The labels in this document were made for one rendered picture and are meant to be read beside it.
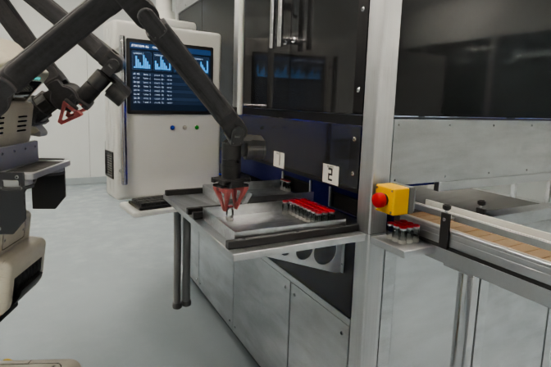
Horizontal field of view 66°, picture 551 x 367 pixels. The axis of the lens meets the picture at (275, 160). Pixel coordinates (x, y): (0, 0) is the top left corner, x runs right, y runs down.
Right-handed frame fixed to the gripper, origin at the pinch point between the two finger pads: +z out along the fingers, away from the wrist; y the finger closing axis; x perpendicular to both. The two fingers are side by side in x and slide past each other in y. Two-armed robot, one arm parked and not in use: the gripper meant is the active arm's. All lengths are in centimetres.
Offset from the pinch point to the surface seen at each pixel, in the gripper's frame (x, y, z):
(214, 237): -9.8, -12.5, 4.3
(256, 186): 30.5, 36.2, 3.2
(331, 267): -22.3, 21.5, 17.0
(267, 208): 0.8, 15.8, 2.9
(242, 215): 2.8, 6.8, 4.1
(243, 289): 46, 44, 56
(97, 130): 508, 149, 20
